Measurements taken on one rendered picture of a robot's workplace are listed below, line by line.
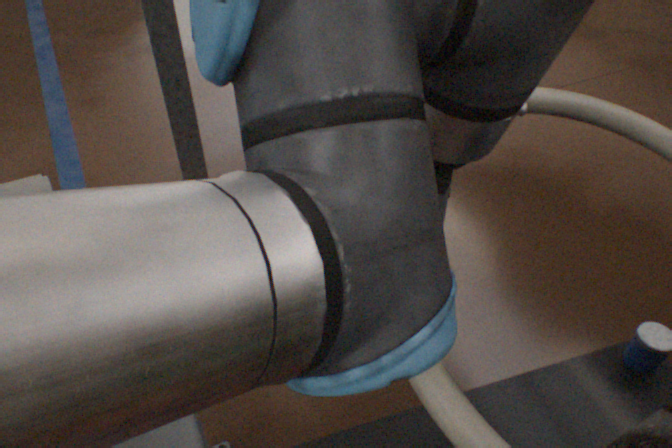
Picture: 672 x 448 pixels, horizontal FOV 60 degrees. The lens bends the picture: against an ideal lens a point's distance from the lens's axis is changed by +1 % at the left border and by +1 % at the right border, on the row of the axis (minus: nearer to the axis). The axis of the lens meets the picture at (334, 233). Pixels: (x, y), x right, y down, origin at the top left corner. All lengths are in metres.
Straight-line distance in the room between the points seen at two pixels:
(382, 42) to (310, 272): 0.11
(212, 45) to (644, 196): 2.44
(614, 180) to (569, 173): 0.17
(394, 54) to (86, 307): 0.16
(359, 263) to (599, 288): 1.98
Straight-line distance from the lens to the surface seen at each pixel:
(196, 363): 0.19
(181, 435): 0.77
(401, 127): 0.26
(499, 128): 0.39
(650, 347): 1.90
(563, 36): 0.35
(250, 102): 0.27
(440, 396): 0.45
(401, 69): 0.26
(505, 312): 2.00
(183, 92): 1.75
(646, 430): 1.02
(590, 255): 2.28
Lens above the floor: 1.52
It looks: 44 degrees down
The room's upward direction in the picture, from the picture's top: straight up
